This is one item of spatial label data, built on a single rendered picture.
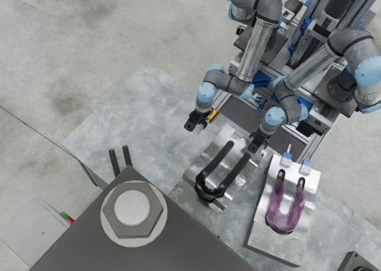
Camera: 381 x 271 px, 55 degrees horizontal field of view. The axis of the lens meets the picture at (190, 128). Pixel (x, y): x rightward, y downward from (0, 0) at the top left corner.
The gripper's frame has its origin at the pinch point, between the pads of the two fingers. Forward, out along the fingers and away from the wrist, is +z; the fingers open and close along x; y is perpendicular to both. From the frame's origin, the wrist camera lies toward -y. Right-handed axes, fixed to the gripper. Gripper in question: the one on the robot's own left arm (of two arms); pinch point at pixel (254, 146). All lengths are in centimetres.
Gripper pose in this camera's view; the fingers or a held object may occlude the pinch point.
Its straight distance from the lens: 191.7
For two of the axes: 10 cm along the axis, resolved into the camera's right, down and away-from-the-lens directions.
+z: -0.7, 4.0, 9.1
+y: 6.2, -7.0, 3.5
